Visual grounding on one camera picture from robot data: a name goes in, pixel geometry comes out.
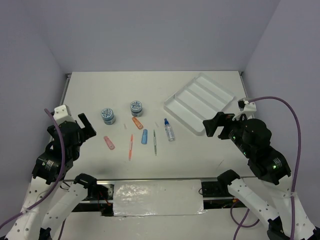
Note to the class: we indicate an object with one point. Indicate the blue ink jar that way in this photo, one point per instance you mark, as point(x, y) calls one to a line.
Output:
point(136, 108)
point(107, 115)

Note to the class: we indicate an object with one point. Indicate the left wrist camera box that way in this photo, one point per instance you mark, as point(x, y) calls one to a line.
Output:
point(62, 112)

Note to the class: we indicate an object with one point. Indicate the metal base rail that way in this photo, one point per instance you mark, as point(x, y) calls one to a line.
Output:
point(101, 200)

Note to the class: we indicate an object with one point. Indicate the orange highlighter pen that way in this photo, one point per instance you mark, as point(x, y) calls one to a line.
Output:
point(130, 147)

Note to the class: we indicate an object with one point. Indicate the right blue ink jar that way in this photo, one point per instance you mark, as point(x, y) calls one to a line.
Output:
point(136, 108)

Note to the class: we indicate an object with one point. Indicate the blue transparent eraser case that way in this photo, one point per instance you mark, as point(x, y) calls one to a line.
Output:
point(144, 138)

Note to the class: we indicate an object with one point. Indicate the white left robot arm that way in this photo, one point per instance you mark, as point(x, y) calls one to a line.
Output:
point(46, 206)

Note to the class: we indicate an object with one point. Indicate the clear blue-cap spray bottle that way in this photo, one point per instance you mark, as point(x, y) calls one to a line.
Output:
point(169, 130)

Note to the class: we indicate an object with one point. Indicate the orange transparent eraser case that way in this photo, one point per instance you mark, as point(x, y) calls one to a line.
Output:
point(137, 123)

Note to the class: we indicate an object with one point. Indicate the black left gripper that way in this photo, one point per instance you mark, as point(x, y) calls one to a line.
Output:
point(88, 131)

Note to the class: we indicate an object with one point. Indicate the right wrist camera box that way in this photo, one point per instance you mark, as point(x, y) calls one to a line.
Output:
point(246, 110)

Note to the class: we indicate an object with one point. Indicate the green thin pen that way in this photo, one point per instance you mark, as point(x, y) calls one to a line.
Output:
point(155, 142)

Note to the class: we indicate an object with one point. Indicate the left blue ink jar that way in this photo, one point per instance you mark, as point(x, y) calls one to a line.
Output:
point(107, 115)

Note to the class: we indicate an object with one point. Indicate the pink transparent eraser case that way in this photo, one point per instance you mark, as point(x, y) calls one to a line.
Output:
point(109, 143)

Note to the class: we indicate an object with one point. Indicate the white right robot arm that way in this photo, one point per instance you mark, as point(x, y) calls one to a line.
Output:
point(286, 218)

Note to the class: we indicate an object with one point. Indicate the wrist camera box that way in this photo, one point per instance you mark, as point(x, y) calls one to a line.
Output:
point(246, 110)
point(62, 112)

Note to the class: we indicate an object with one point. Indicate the silver foil covered plate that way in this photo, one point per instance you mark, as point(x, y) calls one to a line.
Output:
point(157, 198)

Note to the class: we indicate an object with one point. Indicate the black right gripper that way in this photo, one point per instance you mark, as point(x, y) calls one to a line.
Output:
point(221, 118)

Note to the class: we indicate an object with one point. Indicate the white divided plastic tray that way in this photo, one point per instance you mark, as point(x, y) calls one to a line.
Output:
point(198, 100)

